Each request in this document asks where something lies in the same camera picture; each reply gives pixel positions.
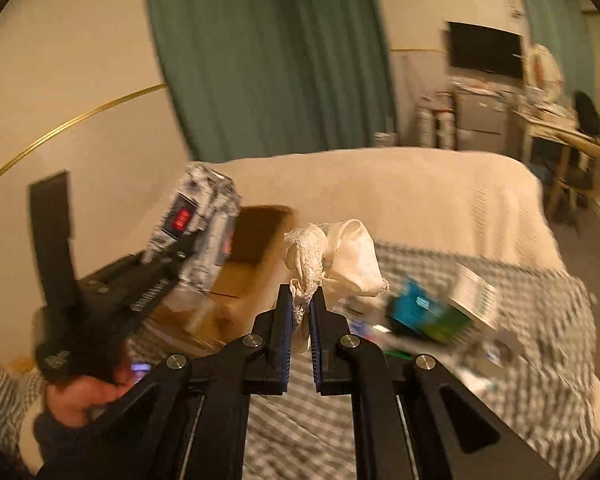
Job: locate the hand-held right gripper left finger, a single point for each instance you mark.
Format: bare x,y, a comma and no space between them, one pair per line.
286,331

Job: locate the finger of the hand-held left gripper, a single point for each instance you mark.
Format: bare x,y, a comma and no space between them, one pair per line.
162,272

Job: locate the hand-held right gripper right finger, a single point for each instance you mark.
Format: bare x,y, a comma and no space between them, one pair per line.
317,332

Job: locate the black and white patterned packet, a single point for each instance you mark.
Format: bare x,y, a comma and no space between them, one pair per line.
197,220

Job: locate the brown cardboard box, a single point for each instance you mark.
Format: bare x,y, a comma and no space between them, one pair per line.
240,280

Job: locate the cream lace-trimmed cloth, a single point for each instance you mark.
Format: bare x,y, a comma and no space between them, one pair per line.
330,260

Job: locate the person's left hand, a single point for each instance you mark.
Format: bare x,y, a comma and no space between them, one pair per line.
87,392

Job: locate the blue and green box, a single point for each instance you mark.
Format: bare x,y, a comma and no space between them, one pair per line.
425,312

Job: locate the cream bed blanket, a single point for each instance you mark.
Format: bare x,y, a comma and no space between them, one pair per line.
395,200

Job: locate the white striped box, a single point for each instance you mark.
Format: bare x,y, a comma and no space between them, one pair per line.
475,295

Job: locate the grey checked bed sheet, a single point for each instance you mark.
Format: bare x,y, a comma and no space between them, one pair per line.
480,385

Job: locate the white drawer unit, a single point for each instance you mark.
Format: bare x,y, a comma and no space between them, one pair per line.
437,122

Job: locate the green curtain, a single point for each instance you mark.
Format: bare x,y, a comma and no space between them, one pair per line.
275,55

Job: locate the grey cabinet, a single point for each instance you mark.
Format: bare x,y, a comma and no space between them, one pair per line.
480,115

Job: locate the wooden desk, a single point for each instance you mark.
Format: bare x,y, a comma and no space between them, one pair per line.
555,132

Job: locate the black office chair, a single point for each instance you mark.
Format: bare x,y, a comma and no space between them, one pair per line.
580,140

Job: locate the black wall television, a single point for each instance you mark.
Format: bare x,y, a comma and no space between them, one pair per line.
484,50

